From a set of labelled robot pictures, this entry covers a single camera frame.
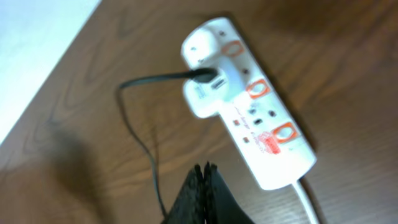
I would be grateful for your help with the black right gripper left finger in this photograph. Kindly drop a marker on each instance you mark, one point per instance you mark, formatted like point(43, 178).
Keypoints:
point(189, 206)

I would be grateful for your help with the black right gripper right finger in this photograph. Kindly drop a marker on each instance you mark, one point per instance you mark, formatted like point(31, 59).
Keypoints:
point(220, 204)

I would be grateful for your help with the white USB charger adapter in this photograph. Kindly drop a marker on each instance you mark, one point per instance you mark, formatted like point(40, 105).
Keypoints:
point(208, 81)

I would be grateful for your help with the white extension power strip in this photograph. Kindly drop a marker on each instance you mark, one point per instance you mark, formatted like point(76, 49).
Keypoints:
point(268, 138)

